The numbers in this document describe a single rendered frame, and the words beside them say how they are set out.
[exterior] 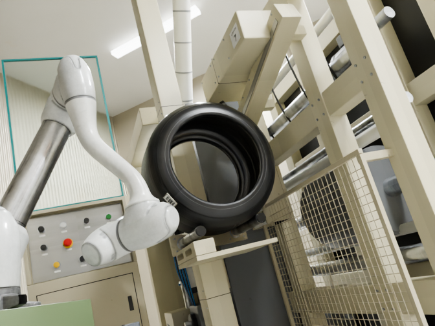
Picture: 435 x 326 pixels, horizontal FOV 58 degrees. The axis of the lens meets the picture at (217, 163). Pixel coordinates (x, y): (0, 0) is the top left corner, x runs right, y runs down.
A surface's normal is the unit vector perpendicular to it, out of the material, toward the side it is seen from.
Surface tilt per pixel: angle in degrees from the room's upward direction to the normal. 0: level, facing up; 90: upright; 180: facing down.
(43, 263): 90
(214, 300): 90
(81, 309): 90
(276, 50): 162
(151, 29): 90
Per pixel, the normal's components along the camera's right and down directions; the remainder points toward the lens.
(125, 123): -0.41, -0.15
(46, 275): 0.29, -0.33
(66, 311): 0.88, -0.33
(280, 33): 0.33, 0.78
